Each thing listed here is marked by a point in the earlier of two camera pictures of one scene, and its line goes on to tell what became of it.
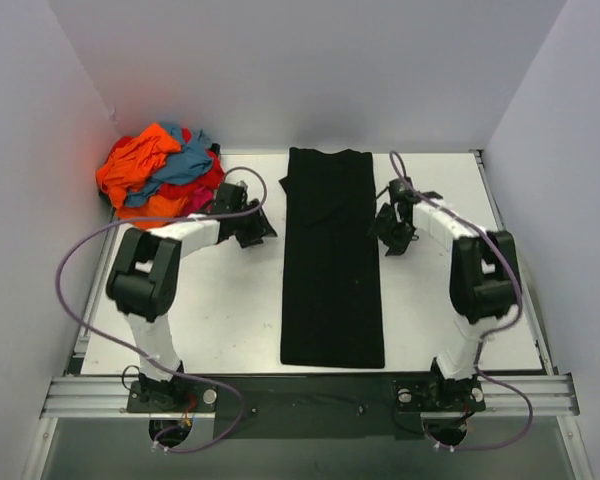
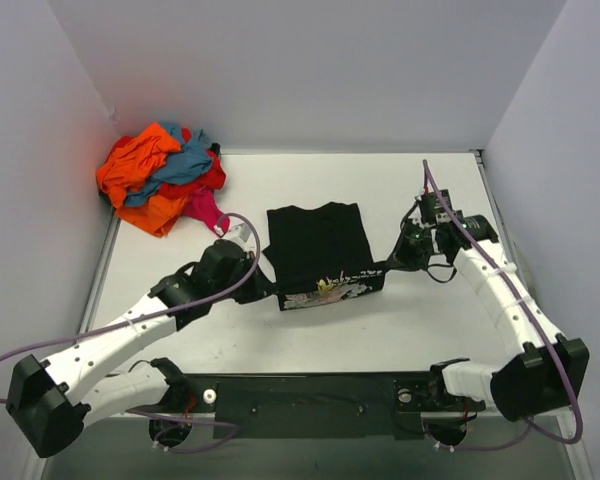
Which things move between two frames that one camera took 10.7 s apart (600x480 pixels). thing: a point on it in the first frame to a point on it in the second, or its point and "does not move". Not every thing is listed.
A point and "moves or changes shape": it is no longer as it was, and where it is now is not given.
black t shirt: [331, 296] moves or changes shape
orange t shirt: [123, 171] does not move
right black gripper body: [393, 228] to [406, 250]
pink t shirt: [201, 198] does not move
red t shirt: [179, 189] does not move
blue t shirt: [191, 159] does not move
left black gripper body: [252, 228] to [259, 288]
